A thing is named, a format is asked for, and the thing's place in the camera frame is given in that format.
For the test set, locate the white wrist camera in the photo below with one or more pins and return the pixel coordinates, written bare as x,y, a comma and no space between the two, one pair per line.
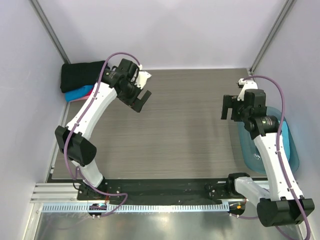
245,85
142,78

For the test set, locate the folded blue t shirt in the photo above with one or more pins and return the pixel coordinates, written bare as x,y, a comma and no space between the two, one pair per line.
70,96

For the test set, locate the left aluminium corner post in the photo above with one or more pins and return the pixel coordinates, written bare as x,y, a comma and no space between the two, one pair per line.
49,29

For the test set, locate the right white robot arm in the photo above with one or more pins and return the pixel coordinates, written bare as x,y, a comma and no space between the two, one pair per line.
283,203

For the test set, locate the turquoise t shirt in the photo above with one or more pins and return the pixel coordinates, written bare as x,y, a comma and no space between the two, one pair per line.
286,139

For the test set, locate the aluminium corner post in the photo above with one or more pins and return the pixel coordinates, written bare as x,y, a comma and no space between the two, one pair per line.
280,19
49,29

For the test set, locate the teal plastic bin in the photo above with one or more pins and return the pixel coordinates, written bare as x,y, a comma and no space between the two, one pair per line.
251,154

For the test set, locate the folded pink t shirt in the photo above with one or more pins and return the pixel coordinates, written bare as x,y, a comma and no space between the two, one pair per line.
84,97

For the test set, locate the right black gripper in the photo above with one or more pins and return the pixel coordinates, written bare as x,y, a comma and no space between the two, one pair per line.
232,108

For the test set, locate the aluminium frame rail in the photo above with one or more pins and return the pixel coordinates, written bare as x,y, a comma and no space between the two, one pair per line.
54,193

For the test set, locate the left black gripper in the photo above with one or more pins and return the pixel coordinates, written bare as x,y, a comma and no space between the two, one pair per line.
135,102

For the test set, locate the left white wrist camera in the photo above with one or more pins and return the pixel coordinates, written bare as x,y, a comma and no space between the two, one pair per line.
142,78

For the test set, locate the folded black t shirt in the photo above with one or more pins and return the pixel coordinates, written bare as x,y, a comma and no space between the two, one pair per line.
76,75

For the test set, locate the right aluminium corner post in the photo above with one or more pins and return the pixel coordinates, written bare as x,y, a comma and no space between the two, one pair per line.
280,19

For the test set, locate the slotted cable duct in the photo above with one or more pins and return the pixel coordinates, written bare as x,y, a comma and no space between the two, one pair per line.
102,208

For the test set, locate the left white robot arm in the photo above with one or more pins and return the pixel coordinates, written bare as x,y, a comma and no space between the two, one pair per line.
74,139

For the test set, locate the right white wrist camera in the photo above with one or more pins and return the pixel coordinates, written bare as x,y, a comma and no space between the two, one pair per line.
245,85

